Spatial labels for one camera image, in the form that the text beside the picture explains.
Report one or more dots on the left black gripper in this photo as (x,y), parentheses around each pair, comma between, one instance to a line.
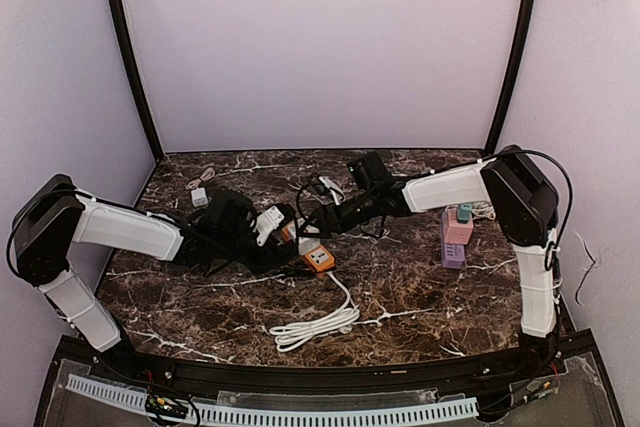
(273,247)

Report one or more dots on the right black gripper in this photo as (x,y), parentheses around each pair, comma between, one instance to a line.
(316,220)

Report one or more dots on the orange power strip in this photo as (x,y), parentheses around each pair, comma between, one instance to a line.
(319,260)

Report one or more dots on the white USB charger with cable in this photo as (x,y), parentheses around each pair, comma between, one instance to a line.
(196,187)

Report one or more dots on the white cube adapter with sticker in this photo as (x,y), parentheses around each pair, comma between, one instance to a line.
(307,244)

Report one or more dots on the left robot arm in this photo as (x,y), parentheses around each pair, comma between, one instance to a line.
(228,228)

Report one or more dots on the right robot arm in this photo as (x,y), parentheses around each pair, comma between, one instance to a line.
(524,200)

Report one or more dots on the teal plug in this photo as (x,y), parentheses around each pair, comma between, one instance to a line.
(464,213)

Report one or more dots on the purple power strip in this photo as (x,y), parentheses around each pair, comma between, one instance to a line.
(453,256)

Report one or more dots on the pink cube adapter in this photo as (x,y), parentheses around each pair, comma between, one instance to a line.
(453,231)

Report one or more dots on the white slotted cable duct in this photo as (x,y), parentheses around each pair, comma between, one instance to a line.
(244,409)

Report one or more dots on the black front rail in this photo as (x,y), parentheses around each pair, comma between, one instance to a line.
(480,374)

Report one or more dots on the left black frame post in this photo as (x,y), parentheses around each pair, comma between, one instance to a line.
(134,78)

